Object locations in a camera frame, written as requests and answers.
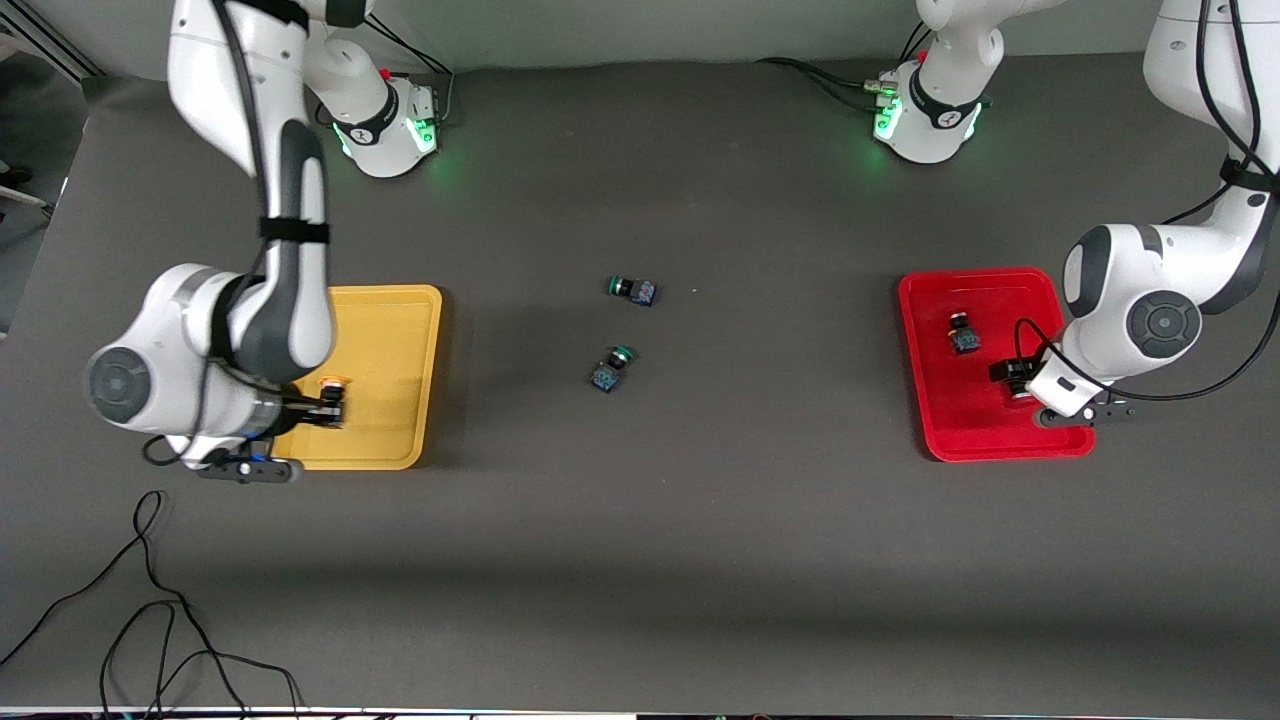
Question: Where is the yellow plastic tray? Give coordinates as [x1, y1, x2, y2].
[272, 285, 443, 471]

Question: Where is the red plastic tray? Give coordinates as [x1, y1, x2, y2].
[897, 267, 1097, 463]

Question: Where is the black velcro cable strap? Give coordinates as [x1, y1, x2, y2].
[259, 216, 331, 247]
[1220, 157, 1280, 197]

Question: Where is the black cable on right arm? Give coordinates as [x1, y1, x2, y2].
[140, 0, 276, 469]

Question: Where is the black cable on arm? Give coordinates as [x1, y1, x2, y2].
[1015, 0, 1280, 403]
[140, 0, 276, 469]

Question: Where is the black loose cable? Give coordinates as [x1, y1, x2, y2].
[0, 490, 303, 720]

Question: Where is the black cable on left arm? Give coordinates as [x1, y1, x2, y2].
[1015, 0, 1280, 403]

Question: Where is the black right arm base cable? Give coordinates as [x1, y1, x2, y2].
[315, 5, 459, 131]

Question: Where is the black arm base cable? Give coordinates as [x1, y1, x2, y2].
[315, 5, 459, 131]
[755, 20, 936, 111]

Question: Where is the black left arm base cable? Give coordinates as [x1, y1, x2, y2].
[755, 20, 936, 111]

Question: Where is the dark metal frame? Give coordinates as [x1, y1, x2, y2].
[0, 0, 106, 81]

